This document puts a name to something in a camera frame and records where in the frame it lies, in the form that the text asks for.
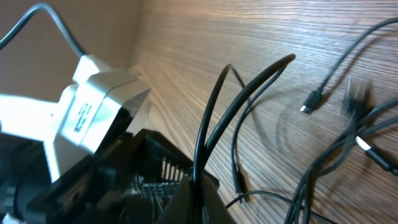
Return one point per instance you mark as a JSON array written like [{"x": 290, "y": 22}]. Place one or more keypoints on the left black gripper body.
[{"x": 131, "y": 181}]

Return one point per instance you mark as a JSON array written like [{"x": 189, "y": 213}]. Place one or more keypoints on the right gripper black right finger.
[{"x": 214, "y": 210}]

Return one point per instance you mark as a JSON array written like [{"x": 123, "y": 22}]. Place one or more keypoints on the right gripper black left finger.
[{"x": 179, "y": 210}]

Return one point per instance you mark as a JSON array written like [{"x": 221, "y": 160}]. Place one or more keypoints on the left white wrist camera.
[{"x": 76, "y": 125}]

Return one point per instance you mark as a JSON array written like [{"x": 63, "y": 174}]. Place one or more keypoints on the black usb cable long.
[{"x": 315, "y": 97}]

